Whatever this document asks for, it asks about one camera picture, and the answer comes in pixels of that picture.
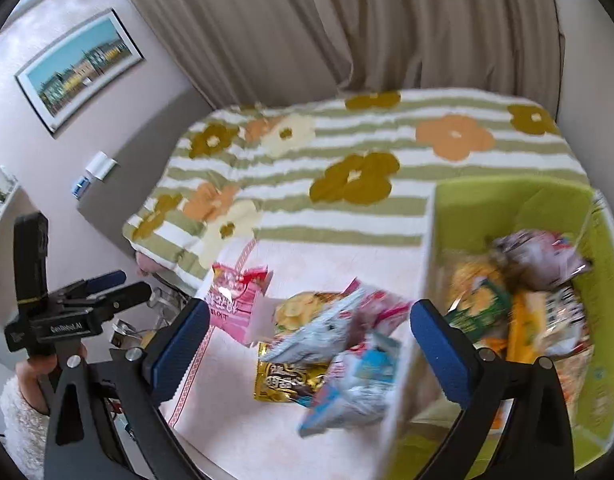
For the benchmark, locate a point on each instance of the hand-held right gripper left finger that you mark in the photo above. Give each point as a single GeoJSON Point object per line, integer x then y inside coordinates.
{"type": "Point", "coordinates": [179, 355]}

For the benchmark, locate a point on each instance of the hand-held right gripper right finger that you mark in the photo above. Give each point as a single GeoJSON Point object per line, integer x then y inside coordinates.
{"type": "Point", "coordinates": [439, 355]}

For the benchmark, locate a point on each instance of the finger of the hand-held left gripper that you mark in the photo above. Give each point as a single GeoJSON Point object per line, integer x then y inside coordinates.
{"type": "Point", "coordinates": [104, 280]}
{"type": "Point", "coordinates": [129, 294]}

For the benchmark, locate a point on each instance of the cream orange snack packet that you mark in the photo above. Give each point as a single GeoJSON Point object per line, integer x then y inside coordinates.
{"type": "Point", "coordinates": [524, 330]}

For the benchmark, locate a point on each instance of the silver chips snack packet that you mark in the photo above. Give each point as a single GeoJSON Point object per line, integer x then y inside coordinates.
{"type": "Point", "coordinates": [317, 330]}

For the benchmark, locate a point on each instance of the white snack packet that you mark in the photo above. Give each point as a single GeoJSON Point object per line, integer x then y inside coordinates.
{"type": "Point", "coordinates": [567, 320]}

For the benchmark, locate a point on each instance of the brown snack packet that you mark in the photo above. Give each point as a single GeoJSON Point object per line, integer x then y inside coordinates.
{"type": "Point", "coordinates": [532, 255]}

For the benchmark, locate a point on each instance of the green cardboard box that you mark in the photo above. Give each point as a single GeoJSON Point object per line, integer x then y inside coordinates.
{"type": "Point", "coordinates": [492, 205]}

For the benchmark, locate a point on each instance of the person's left forearm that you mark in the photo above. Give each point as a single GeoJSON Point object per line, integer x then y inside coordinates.
{"type": "Point", "coordinates": [19, 410]}

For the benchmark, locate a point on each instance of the person's left hand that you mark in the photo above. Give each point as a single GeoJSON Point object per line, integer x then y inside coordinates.
{"type": "Point", "coordinates": [34, 367]}

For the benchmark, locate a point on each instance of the white shelf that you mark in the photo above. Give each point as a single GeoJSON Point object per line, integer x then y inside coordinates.
{"type": "Point", "coordinates": [2, 210]}

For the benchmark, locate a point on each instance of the pink snack packet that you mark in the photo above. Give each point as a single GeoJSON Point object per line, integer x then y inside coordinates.
{"type": "Point", "coordinates": [229, 300]}

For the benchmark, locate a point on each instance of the light blue snack packet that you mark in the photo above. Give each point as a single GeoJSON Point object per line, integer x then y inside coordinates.
{"type": "Point", "coordinates": [352, 395]}

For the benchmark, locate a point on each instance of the gold snack packet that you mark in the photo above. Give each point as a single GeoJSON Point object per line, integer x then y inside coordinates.
{"type": "Point", "coordinates": [282, 382]}

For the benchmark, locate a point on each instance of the grey padded headboard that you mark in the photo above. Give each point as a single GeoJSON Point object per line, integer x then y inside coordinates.
{"type": "Point", "coordinates": [137, 170]}

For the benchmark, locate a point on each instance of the white tablecloth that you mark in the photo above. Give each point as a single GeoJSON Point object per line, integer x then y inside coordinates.
{"type": "Point", "coordinates": [307, 270]}

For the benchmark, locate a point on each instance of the floral striped blanket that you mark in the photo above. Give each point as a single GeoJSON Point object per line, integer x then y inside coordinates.
{"type": "Point", "coordinates": [387, 125]}

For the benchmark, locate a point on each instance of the beige curtain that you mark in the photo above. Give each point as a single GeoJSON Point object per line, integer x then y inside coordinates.
{"type": "Point", "coordinates": [387, 20]}

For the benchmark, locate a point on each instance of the wall poster of houses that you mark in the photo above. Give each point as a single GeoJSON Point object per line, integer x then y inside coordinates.
{"type": "Point", "coordinates": [79, 77]}

